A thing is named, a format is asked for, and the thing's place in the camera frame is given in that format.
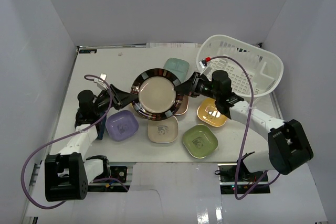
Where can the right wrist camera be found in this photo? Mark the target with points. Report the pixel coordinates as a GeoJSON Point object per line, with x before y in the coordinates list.
{"type": "Point", "coordinates": [205, 67]}

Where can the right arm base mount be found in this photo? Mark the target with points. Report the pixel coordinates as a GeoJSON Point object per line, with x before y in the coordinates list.
{"type": "Point", "coordinates": [226, 175]}

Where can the teal rectangular plate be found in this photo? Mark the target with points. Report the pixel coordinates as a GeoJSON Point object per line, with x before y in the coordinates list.
{"type": "Point", "coordinates": [178, 67]}

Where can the purple square panda plate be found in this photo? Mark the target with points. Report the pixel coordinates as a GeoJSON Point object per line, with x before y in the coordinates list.
{"type": "Point", "coordinates": [122, 125]}

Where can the dark blue leaf dish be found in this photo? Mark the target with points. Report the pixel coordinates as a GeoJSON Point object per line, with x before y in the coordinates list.
{"type": "Point", "coordinates": [100, 131]}

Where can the cream square panda plate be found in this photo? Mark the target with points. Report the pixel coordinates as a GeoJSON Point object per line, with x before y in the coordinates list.
{"type": "Point", "coordinates": [164, 131]}

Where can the orange square panda plate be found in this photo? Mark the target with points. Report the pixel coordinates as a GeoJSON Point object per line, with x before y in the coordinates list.
{"type": "Point", "coordinates": [208, 113]}

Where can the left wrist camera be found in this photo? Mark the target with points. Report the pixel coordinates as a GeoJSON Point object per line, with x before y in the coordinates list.
{"type": "Point", "coordinates": [101, 82]}

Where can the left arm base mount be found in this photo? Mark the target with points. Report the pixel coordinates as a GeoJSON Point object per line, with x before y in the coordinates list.
{"type": "Point", "coordinates": [121, 173]}

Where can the papers at table back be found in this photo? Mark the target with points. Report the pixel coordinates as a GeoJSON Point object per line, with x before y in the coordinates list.
{"type": "Point", "coordinates": [172, 45]}

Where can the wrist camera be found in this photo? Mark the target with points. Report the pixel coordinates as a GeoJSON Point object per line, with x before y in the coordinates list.
{"type": "Point", "coordinates": [205, 67]}
{"type": "Point", "coordinates": [101, 82]}

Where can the round black rimmed plate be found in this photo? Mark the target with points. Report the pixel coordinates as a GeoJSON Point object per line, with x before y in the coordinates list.
{"type": "Point", "coordinates": [156, 98]}

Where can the green square panda plate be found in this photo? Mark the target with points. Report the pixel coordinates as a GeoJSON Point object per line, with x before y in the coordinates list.
{"type": "Point", "coordinates": [200, 141]}

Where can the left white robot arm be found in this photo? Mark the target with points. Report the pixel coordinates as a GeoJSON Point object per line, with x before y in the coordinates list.
{"type": "Point", "coordinates": [69, 173]}

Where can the brown square plate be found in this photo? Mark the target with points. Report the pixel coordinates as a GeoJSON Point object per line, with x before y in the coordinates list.
{"type": "Point", "coordinates": [183, 107]}

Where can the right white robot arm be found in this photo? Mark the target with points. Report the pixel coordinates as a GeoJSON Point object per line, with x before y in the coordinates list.
{"type": "Point", "coordinates": [288, 146]}

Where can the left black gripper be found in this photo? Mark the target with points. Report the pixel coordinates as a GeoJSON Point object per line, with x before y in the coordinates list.
{"type": "Point", "coordinates": [112, 96]}

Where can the white plastic basket bin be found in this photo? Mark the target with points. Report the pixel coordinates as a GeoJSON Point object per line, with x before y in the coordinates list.
{"type": "Point", "coordinates": [243, 62]}

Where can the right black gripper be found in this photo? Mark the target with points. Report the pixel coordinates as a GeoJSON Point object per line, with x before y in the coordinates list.
{"type": "Point", "coordinates": [190, 87]}

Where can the black label sticker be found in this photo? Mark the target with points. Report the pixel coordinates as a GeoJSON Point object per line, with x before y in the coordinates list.
{"type": "Point", "coordinates": [87, 51]}

